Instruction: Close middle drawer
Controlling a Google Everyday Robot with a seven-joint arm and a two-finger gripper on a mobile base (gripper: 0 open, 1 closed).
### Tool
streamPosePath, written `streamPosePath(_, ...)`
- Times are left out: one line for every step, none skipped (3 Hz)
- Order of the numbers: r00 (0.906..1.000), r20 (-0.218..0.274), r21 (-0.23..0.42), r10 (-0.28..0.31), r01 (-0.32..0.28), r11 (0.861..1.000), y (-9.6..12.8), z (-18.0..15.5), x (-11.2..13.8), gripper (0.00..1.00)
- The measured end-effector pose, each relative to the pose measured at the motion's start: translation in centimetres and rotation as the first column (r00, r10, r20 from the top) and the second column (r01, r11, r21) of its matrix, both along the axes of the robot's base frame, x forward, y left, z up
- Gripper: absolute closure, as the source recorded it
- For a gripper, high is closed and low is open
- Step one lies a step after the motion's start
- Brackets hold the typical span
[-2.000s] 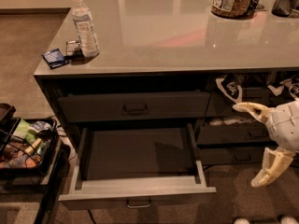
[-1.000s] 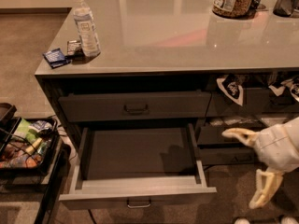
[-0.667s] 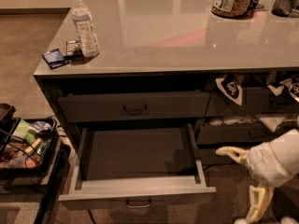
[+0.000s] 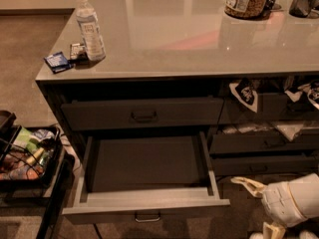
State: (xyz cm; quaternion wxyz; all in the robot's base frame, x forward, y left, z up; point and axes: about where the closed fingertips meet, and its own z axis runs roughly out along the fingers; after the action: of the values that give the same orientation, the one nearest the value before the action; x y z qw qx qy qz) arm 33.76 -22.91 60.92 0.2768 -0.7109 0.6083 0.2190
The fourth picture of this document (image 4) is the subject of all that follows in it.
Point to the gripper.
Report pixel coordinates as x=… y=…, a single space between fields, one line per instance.
x=277 y=202

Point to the grey drawer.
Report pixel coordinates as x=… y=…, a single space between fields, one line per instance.
x=145 y=180
x=265 y=165
x=261 y=141
x=271 y=106
x=142 y=113

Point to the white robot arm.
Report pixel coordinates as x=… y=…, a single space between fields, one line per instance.
x=305 y=191

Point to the second white robot base wheel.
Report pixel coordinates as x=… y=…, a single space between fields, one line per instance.
x=305 y=234

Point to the clear plastic bags in drawer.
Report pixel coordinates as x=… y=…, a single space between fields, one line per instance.
x=289 y=129

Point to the grey drawer cabinet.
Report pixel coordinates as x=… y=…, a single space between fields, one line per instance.
x=172 y=49

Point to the black white chip bag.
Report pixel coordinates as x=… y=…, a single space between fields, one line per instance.
x=245 y=94
x=311 y=90

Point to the large jar of nuts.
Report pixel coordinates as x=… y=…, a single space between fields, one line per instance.
x=244 y=9

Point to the dark glass container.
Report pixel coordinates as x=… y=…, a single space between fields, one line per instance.
x=303 y=8

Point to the dark snack packet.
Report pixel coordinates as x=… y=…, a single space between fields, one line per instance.
x=78 y=52

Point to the green snack bag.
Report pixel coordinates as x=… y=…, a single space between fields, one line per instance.
x=32 y=140

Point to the blue snack packet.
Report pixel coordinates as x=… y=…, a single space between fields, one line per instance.
x=58 y=63

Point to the clear plastic water bottle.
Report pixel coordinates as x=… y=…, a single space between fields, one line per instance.
x=87 y=19

